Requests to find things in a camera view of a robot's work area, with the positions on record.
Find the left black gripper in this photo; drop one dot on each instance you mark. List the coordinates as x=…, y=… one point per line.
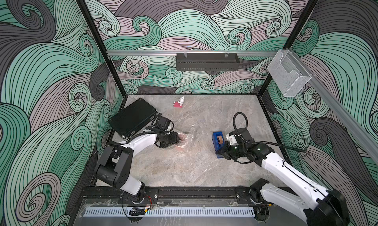
x=174, y=140

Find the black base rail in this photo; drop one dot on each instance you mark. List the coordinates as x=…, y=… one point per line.
x=164, y=195

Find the black hard case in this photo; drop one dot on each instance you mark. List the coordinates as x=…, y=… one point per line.
x=132, y=118

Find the white bunny on pink base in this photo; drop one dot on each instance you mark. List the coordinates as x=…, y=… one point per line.
x=179, y=103

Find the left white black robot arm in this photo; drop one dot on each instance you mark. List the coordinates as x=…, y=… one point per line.
x=114, y=165

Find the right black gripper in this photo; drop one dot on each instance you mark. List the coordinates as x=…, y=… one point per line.
x=224, y=151

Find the white slotted cable duct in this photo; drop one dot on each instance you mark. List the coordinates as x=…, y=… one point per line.
x=172, y=212

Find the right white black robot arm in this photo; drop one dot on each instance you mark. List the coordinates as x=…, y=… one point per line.
x=309, y=201

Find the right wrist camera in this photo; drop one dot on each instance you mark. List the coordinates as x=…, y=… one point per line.
x=232, y=139

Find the aluminium wall rail right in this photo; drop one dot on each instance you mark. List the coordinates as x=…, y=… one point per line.
x=335, y=93

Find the clear acrylic wall holder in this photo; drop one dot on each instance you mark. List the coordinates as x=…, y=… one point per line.
x=289, y=73

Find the black wall-mounted tray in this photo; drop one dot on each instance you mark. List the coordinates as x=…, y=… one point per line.
x=208, y=62

